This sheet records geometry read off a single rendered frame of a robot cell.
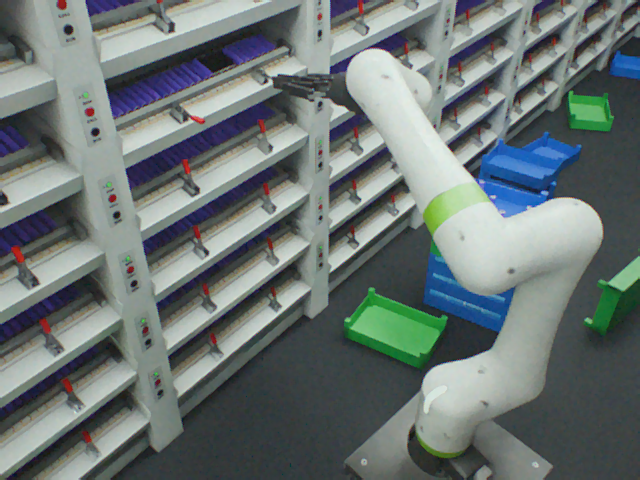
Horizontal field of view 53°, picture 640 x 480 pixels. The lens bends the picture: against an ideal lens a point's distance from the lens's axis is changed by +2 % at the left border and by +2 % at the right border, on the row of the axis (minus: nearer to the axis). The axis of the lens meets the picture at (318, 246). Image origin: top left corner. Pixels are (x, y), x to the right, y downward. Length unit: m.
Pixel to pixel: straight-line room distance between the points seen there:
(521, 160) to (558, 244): 2.06
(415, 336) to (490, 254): 1.24
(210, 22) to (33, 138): 0.44
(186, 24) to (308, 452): 1.21
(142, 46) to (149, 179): 0.36
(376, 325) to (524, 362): 0.99
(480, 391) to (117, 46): 1.00
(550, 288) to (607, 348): 1.21
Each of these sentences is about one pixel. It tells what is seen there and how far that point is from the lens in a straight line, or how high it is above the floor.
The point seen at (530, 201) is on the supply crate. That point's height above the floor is 0.43.
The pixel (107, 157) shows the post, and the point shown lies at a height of 0.96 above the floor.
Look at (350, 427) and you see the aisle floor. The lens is 2.01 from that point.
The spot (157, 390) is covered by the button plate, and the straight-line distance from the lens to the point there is 1.84.
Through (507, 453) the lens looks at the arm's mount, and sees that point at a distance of 1.60.
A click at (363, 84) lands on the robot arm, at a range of 1.24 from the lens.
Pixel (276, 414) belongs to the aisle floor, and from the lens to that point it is 2.04.
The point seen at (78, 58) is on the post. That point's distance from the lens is 1.30.
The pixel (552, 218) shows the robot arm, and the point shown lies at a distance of 1.14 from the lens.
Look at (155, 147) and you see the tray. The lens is 1.47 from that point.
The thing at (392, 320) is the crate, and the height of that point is 0.00.
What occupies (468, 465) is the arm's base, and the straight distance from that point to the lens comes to 1.49.
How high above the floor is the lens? 1.63
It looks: 38 degrees down
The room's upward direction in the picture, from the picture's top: straight up
